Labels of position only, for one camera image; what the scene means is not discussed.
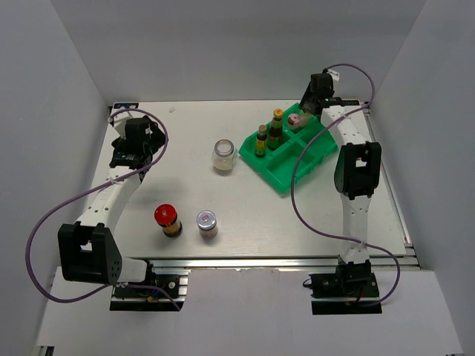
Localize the pink cap spice shaker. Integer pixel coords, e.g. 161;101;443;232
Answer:
287;113;301;133

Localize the green label sauce bottle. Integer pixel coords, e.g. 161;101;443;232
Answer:
267;108;284;150

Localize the small yellow label bottle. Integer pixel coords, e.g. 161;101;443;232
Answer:
255;125;267;157

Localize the clear glass jar white powder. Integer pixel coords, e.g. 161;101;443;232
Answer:
212;139;238;175

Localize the red lid sauce jar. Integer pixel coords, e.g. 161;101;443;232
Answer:
154;204;183;237

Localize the silver lid spice jar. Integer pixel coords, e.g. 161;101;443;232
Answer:
197;210;218;239

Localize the yellow cap spice shaker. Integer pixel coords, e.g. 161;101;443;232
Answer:
299;110;313;128

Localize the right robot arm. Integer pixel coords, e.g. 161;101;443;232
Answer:
299;70;381;297

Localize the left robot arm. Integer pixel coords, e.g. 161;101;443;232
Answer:
58;114;166;296

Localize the blue label sticker right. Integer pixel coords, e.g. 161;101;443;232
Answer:
342;99;361;106

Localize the blue label sticker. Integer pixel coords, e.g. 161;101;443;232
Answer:
113;102;139;110
342;99;361;106

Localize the blue label sticker left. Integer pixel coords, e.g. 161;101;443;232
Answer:
113;102;139;110

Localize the green four-compartment plastic tray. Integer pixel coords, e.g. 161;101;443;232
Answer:
239;103;338;194

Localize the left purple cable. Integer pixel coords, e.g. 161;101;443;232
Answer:
24;108;170;304

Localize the purple cable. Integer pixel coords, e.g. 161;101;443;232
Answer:
24;108;170;304
290;63;402;308

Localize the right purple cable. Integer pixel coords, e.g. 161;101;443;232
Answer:
290;63;402;308

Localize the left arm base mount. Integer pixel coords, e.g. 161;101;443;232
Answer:
109;261;186;312

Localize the aluminium table front rail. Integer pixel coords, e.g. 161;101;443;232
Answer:
149;256;419;268

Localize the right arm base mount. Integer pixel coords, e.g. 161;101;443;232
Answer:
303;260;382;315

